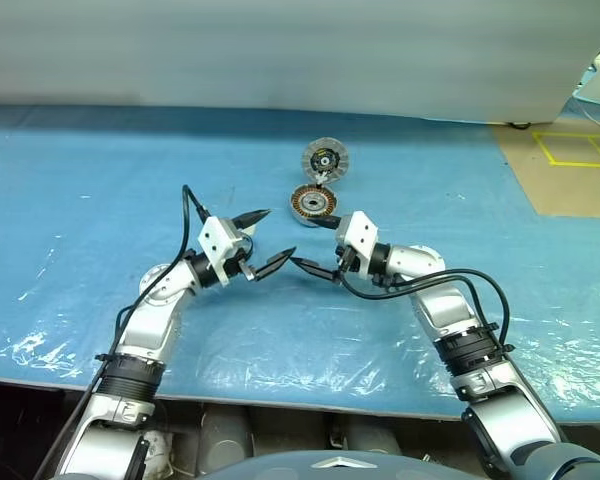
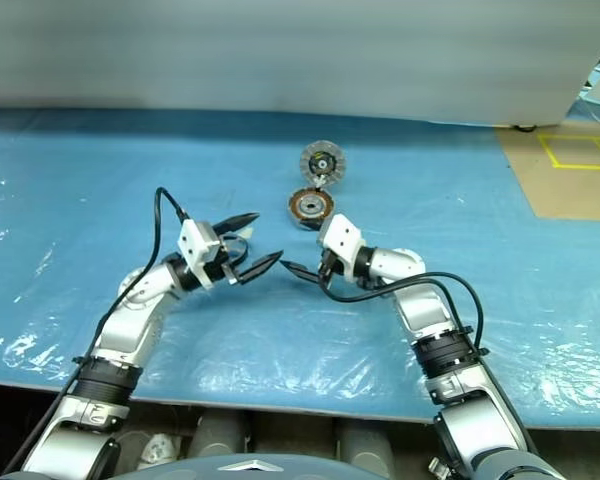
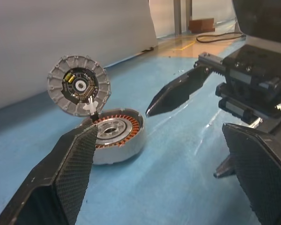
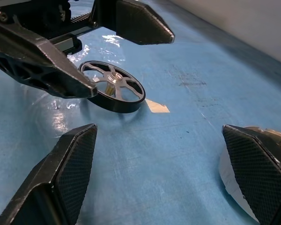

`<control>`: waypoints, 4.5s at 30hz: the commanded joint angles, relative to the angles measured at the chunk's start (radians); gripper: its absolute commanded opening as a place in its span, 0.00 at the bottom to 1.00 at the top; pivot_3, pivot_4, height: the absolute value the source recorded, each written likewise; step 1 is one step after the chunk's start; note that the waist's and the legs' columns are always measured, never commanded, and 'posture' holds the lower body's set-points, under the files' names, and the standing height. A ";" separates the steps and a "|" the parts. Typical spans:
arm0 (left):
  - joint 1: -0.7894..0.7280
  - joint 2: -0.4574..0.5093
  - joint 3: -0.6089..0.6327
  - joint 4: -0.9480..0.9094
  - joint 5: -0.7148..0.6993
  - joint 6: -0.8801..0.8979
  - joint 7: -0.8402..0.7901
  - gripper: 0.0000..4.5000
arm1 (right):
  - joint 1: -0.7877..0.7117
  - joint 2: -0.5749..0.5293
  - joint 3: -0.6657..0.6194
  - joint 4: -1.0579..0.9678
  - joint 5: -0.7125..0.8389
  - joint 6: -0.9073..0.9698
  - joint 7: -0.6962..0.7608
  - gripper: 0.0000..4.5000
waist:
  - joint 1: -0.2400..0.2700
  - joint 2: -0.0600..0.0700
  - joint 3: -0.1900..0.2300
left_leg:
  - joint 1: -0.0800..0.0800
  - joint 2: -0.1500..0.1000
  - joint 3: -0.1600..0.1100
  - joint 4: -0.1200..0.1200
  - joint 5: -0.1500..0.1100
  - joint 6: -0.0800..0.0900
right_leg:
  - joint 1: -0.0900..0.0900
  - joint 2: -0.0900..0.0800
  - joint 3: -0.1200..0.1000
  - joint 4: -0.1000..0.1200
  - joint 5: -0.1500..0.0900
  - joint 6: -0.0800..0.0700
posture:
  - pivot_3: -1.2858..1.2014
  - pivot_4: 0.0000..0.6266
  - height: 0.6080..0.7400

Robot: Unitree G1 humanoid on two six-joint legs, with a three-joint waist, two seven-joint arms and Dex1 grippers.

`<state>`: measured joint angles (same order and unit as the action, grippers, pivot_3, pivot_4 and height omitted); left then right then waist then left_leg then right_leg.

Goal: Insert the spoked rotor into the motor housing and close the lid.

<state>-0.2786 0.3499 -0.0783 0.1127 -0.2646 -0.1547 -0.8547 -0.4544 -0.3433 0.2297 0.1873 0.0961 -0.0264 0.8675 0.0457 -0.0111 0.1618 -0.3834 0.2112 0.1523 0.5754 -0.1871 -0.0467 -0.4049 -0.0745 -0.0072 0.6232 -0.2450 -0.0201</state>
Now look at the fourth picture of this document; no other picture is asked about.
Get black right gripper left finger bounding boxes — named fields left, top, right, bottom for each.
left=0, top=123, right=98, bottom=225

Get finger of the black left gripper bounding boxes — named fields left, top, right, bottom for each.
left=91, top=0, right=175, bottom=45
left=0, top=17, right=98, bottom=98

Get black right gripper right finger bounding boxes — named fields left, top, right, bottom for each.
left=221, top=124, right=281, bottom=225

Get silver motor stator copper windings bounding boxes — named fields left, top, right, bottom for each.
left=219, top=126, right=281, bottom=222

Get black rimmed silver rotor wheel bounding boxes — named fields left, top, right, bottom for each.
left=79, top=60, right=146, bottom=114

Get small white tape piece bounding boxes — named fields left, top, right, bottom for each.
left=144, top=98, right=171, bottom=113

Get white backdrop board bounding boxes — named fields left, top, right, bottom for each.
left=170, top=0, right=281, bottom=69

